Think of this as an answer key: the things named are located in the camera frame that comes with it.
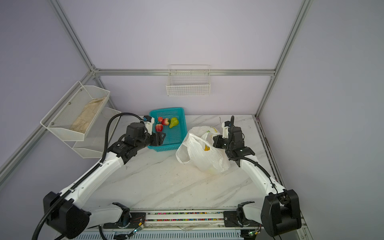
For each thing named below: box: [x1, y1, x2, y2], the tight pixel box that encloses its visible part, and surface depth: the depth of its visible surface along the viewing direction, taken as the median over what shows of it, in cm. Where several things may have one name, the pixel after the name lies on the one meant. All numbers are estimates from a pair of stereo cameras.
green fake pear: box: [169, 117, 179, 129], surface depth 113 cm
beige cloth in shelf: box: [70, 96, 106, 133], surface depth 82 cm
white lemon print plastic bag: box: [175, 126, 231, 175], surface depth 75 cm
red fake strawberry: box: [161, 118, 171, 126], surface depth 113 cm
